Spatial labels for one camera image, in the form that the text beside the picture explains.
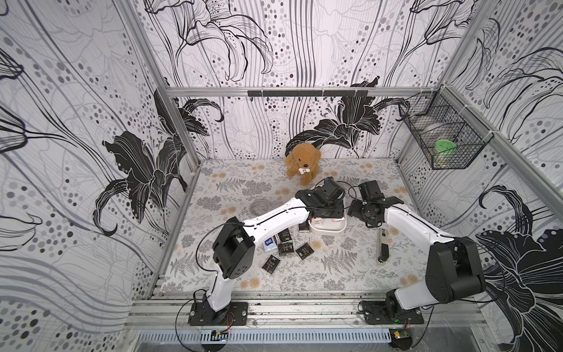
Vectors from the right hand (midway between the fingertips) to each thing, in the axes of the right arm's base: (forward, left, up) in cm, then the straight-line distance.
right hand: (358, 210), depth 91 cm
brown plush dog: (+20, +23, +9) cm, 32 cm away
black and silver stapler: (-17, -6, -2) cm, 19 cm away
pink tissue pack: (-13, +37, -3) cm, 39 cm away
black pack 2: (-16, +23, -5) cm, 28 cm away
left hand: (-6, +10, +7) cm, 14 cm away
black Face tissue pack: (-10, +31, -4) cm, 33 cm away
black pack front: (-21, +36, -4) cm, 42 cm away
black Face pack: (-6, +23, -4) cm, 24 cm away
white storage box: (-4, +10, -6) cm, 12 cm away
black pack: (-15, +31, -4) cm, 35 cm away
